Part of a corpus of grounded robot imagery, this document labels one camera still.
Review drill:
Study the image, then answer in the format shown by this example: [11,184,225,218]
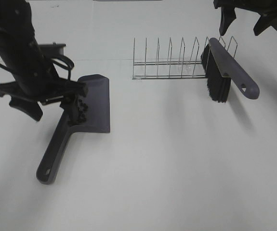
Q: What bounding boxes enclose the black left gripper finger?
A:
[60,95,82,126]
[9,97,43,121]

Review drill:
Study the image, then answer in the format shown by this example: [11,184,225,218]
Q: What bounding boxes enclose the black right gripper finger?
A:
[219,6,237,35]
[253,12,277,36]

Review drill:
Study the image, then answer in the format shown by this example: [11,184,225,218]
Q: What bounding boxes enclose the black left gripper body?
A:
[0,73,88,105]

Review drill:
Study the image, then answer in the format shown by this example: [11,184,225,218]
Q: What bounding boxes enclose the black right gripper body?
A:
[213,0,277,17]

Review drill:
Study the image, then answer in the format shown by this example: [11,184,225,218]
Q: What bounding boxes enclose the pile of coffee beans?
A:
[77,99,88,123]

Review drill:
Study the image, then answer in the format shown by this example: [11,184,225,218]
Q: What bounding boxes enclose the grey plastic dustpan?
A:
[36,74,110,185]

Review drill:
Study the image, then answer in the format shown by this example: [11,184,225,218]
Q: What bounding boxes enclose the grey hand brush black bristles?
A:
[201,38,260,103]

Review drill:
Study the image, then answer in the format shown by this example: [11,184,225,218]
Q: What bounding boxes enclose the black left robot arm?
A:
[0,0,88,126]

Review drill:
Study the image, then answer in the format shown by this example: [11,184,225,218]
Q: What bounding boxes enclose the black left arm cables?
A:
[49,54,75,81]

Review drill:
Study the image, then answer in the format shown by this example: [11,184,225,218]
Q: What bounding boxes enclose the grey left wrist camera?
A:
[39,43,66,56]

